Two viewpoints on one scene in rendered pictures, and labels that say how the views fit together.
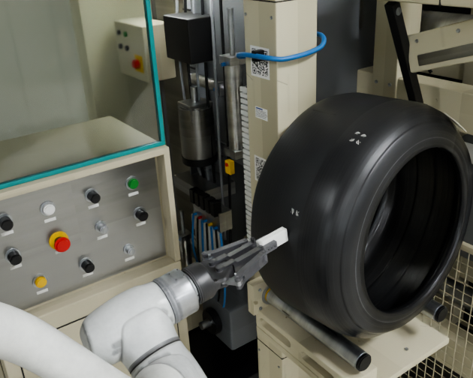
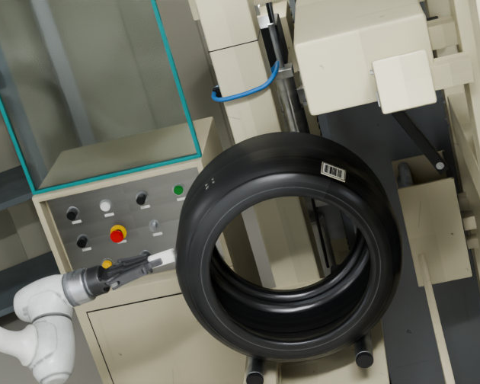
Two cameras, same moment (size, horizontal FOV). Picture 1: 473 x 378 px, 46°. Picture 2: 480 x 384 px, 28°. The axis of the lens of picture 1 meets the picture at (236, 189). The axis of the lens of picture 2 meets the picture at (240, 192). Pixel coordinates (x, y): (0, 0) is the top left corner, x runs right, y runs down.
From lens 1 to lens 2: 1.86 m
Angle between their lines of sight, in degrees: 40
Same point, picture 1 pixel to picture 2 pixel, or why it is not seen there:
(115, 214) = (166, 215)
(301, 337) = not seen: hidden behind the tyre
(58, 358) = not seen: outside the picture
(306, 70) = (260, 105)
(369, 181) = (203, 221)
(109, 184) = (158, 189)
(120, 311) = (32, 289)
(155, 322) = (46, 300)
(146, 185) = not seen: hidden behind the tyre
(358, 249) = (202, 276)
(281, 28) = (221, 72)
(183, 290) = (74, 283)
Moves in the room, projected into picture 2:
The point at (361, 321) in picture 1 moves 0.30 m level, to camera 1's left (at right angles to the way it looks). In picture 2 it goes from (229, 339) to (144, 322)
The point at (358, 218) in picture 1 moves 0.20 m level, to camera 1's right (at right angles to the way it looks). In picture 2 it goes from (196, 251) to (262, 259)
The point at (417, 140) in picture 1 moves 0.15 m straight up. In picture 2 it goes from (259, 190) to (243, 130)
